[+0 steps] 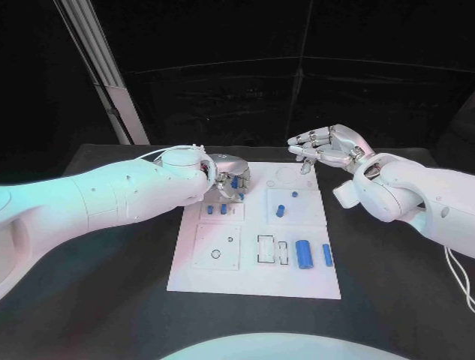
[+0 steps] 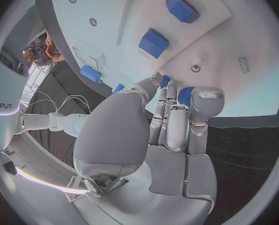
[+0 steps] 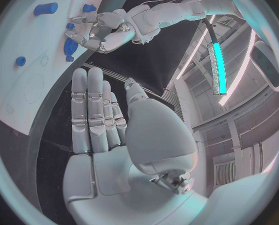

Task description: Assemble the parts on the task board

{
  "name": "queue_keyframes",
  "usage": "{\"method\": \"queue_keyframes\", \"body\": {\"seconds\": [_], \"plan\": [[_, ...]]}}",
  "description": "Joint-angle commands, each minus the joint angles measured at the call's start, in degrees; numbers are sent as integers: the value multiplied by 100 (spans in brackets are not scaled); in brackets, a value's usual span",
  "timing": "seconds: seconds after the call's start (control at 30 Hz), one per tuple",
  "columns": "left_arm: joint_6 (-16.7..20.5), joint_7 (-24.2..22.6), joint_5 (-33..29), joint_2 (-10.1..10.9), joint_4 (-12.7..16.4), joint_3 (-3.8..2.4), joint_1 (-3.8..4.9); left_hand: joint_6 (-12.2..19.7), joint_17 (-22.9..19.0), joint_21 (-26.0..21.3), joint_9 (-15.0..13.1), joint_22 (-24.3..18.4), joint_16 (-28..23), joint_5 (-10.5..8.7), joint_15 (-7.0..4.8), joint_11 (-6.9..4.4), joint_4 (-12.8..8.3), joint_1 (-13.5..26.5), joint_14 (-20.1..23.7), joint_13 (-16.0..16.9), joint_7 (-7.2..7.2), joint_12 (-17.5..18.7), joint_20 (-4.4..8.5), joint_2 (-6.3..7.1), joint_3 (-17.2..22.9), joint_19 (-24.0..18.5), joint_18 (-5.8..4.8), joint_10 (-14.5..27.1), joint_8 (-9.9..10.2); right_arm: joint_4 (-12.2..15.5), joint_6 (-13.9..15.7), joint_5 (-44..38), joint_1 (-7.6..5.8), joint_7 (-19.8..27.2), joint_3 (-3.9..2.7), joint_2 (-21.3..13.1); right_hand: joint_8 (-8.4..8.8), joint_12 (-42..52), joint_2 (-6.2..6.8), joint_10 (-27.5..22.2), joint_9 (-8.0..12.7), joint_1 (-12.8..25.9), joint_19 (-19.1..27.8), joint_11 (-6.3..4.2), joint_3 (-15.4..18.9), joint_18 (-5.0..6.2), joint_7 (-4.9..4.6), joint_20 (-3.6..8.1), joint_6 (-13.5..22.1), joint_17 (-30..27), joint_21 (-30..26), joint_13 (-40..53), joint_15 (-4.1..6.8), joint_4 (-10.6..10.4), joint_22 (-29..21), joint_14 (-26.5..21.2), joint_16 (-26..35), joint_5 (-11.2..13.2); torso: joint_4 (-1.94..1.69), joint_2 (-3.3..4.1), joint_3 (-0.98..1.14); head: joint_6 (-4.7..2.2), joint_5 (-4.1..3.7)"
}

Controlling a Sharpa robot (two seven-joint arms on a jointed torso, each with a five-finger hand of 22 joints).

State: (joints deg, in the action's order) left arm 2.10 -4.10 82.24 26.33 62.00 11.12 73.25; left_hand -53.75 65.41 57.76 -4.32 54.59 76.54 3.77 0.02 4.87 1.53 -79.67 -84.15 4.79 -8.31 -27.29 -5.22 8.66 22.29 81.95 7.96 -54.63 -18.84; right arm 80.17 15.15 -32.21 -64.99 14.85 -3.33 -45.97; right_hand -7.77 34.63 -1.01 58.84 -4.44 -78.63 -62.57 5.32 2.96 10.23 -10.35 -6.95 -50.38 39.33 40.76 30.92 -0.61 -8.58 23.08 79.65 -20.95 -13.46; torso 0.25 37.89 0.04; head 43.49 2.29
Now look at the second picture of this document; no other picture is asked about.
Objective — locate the white task board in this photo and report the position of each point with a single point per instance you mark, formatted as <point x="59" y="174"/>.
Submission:
<point x="120" y="22"/>

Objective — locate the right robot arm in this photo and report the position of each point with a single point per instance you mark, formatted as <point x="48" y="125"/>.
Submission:
<point x="59" y="121"/>

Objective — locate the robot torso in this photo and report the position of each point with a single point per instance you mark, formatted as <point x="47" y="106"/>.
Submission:
<point x="6" y="90"/>

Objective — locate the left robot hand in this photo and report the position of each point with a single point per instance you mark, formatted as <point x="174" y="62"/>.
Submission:
<point x="120" y="135"/>

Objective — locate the blue cylinder plug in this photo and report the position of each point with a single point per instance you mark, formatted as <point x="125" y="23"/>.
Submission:
<point x="90" y="73"/>

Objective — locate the blue gear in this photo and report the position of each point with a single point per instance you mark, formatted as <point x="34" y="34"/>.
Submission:
<point x="184" y="95"/>

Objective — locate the blue short peg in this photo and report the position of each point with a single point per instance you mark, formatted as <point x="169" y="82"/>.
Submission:
<point x="118" y="88"/>

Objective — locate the person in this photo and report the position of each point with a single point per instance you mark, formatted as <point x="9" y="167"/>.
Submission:
<point x="42" y="50"/>

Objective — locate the blue block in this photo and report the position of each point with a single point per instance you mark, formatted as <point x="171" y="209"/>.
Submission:
<point x="180" y="8"/>
<point x="152" y="43"/>

